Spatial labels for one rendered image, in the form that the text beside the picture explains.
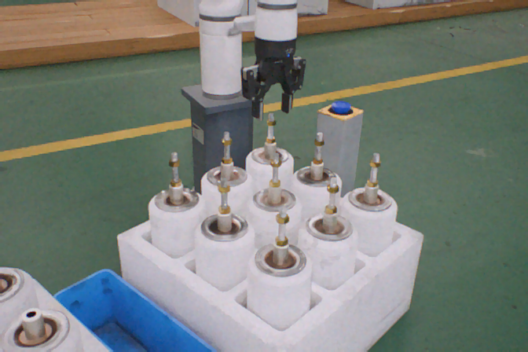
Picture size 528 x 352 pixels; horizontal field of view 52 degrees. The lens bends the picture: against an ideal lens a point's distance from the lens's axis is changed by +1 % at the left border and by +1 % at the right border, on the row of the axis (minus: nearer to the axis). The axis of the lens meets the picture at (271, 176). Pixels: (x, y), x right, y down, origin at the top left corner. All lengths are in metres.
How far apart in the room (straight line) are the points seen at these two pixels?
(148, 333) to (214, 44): 0.60
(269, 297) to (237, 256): 0.10
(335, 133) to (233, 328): 0.49
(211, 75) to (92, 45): 1.43
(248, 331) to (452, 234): 0.71
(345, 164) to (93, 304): 0.57
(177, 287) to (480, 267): 0.69
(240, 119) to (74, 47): 1.45
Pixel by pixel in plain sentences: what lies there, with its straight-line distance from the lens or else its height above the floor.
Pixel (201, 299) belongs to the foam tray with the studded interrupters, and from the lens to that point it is 0.84.
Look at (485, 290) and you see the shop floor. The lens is 1.22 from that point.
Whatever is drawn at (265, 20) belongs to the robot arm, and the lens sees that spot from 0.95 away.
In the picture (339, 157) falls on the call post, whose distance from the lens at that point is 1.14.
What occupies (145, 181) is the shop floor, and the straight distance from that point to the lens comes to 1.51.
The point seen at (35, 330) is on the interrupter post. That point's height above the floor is 0.27.
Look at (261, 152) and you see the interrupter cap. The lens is 1.08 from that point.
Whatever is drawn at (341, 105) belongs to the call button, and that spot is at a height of 0.33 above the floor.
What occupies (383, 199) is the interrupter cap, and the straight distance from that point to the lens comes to 0.95.
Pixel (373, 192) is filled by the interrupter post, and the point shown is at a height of 0.27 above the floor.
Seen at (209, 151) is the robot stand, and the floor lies 0.18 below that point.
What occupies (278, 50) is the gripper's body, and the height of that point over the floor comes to 0.47.
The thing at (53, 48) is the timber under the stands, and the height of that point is 0.07.
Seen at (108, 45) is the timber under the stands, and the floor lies 0.06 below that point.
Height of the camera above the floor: 0.73
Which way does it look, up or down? 29 degrees down
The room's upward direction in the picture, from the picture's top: 2 degrees clockwise
